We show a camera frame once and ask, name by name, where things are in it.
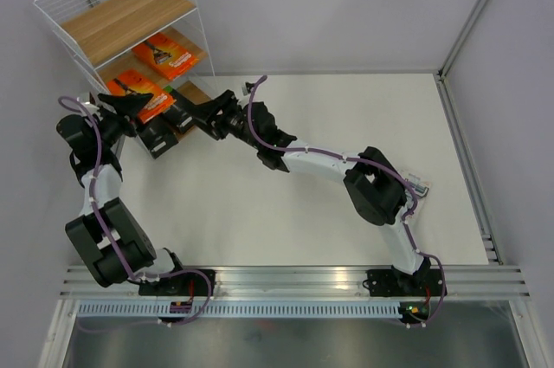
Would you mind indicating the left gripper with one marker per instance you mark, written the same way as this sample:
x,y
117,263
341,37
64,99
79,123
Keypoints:
x,y
127,106

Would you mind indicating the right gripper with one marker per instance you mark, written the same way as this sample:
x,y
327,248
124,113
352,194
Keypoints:
x,y
205,115

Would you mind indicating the orange razor box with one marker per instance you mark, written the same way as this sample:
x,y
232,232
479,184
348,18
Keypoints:
x,y
169,55
132,81

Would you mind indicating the black green razor box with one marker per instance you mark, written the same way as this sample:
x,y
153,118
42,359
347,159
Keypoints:
x,y
175,115
156,137

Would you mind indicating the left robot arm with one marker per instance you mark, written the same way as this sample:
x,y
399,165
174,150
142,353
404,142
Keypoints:
x,y
105,234

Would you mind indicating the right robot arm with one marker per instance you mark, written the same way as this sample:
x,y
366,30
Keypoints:
x,y
379,194

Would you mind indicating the bottom wooden shelf board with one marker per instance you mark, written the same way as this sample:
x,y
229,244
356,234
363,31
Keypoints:
x,y
193,93

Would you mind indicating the wooden shelf board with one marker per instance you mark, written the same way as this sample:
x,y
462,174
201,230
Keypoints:
x,y
115,25
193,93
130,61

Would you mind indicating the middle wooden shelf board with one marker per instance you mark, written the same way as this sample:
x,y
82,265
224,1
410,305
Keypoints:
x,y
130,61

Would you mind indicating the top wooden shelf board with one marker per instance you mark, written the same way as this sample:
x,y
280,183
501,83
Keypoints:
x,y
115,25

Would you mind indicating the white Gillette razor pack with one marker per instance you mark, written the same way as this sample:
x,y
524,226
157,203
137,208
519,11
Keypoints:
x,y
419,185

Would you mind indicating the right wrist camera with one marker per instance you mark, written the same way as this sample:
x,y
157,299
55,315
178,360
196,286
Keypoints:
x,y
248,88

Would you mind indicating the white wire shelf rack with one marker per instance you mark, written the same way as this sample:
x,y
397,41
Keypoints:
x,y
57,12

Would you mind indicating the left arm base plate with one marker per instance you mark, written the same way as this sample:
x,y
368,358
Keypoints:
x,y
190,284

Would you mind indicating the white slotted cable duct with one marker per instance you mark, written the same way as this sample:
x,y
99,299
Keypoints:
x,y
252,309

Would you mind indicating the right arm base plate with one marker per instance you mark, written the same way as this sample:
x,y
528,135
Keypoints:
x,y
389,282

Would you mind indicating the aluminium rail frame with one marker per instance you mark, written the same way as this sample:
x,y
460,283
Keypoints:
x,y
470,282

